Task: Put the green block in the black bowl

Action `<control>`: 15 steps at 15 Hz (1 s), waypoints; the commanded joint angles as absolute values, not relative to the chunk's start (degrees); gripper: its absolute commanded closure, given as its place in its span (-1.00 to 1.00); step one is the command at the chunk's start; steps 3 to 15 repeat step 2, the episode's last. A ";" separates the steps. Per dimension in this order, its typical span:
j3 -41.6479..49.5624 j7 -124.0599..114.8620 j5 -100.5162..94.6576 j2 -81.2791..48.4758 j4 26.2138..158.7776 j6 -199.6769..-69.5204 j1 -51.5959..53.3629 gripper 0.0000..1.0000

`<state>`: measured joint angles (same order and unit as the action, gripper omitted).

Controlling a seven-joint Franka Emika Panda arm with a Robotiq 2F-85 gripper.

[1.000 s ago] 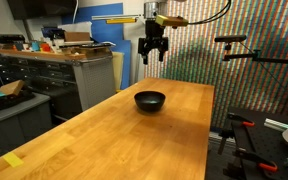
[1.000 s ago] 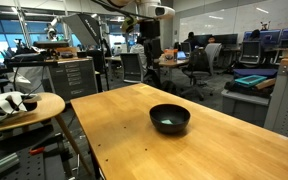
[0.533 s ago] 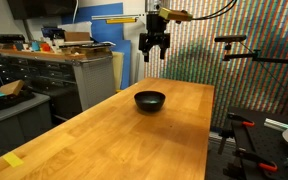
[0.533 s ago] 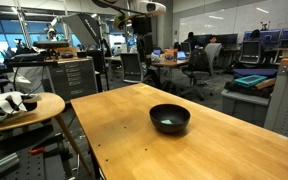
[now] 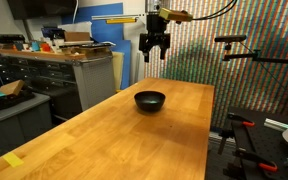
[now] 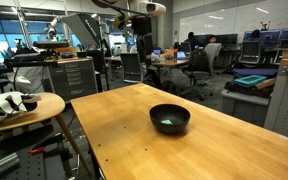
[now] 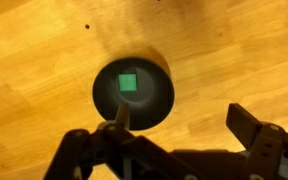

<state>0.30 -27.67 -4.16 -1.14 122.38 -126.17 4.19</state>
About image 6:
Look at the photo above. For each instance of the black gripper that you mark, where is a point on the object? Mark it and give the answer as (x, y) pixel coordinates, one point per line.
(141, 25)

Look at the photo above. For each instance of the green block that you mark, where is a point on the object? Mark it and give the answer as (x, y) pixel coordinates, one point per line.
(166, 122)

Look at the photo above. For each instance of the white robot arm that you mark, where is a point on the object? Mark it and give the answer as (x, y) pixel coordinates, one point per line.
(150, 7)

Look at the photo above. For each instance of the black bowl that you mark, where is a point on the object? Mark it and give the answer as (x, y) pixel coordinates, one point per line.
(180, 116)

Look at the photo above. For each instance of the orange container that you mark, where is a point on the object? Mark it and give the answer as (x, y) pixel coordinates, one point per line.
(170, 55)

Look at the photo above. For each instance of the round wooden meeting table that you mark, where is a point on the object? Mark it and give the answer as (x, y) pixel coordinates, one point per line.
(170, 63)

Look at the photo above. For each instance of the open laptop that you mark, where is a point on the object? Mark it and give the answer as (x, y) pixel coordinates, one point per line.
(182, 55)

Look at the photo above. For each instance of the seated person dark clothes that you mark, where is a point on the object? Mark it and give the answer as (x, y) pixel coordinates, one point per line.
(192, 40)

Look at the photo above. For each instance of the grey mesh office chair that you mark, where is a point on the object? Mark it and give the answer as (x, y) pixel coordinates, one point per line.
(202, 63)

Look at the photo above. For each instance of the black softbox light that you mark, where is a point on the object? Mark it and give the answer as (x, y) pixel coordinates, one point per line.
(82, 28)

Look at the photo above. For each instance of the seated person orange face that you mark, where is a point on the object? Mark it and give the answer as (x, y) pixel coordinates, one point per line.
(212, 39)

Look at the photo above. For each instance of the grey drawer cabinet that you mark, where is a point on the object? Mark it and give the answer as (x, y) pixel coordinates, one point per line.
(73, 78)

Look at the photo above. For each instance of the grey monitor back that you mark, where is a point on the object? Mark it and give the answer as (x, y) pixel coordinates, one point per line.
(250, 51)

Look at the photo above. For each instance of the teal tray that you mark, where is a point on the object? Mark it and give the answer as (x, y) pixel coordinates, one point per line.
(250, 80)

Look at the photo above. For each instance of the blue cushion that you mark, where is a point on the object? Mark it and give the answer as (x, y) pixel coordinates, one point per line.
(254, 72)

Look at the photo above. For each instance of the round wooden side table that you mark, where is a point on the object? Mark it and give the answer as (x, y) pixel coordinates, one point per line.
(47, 106)

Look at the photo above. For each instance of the grey storage bin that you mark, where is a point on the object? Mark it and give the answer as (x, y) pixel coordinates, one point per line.
(245, 106)

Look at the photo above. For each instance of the blue screen monitor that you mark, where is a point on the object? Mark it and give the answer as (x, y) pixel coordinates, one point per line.
(270, 36)

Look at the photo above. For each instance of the wooden plank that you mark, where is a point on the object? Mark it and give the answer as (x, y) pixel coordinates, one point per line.
(265, 83)

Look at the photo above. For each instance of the small black cup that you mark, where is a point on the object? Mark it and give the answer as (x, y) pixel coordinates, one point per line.
(30, 103)

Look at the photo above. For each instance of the white crumpled cloth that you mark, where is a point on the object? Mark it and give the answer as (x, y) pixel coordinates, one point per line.
(2, 105)

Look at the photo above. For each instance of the black perforated board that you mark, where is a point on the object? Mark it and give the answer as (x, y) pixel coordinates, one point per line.
(34, 166)

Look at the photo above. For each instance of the black camera on stand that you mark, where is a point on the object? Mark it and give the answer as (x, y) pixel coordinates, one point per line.
(50, 45)

